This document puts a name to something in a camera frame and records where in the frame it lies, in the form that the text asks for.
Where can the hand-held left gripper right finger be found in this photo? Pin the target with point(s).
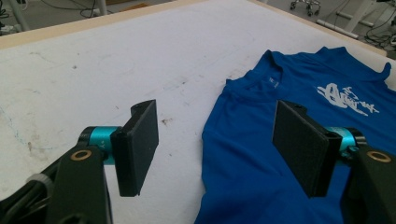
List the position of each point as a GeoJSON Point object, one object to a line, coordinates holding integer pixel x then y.
{"type": "Point", "coordinates": [299, 146]}

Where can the white felt mat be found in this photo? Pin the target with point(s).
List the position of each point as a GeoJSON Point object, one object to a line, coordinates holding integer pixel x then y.
{"type": "Point", "coordinates": [155, 62]}

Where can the blue T-shirt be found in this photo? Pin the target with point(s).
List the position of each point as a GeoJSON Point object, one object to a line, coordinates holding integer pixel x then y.
{"type": "Point", "coordinates": [249, 161]}

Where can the office chair wheel base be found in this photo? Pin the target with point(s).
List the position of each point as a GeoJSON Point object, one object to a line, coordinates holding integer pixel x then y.
{"type": "Point", "coordinates": [306, 6]}

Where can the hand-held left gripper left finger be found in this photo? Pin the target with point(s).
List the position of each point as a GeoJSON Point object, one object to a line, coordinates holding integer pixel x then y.
{"type": "Point", "coordinates": [137, 149]}

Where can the white metal stand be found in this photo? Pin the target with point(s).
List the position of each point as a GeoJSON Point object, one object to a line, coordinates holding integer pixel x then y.
{"type": "Point", "coordinates": [337, 28]}

